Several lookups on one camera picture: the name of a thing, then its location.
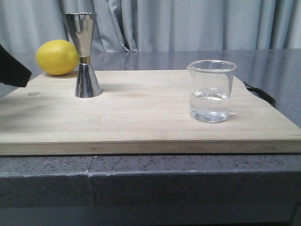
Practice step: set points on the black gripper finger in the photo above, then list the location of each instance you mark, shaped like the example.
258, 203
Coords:
12, 72

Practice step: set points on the steel double jigger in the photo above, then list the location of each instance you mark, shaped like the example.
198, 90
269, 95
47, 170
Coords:
80, 27

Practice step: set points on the glass beaker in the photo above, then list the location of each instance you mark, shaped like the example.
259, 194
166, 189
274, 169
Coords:
211, 89

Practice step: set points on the yellow lemon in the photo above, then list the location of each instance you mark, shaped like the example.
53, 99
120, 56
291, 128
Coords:
57, 57

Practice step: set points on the grey curtain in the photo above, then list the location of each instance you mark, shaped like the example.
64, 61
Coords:
156, 25

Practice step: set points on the wooden cutting board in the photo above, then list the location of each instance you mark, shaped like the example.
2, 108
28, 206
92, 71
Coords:
142, 112

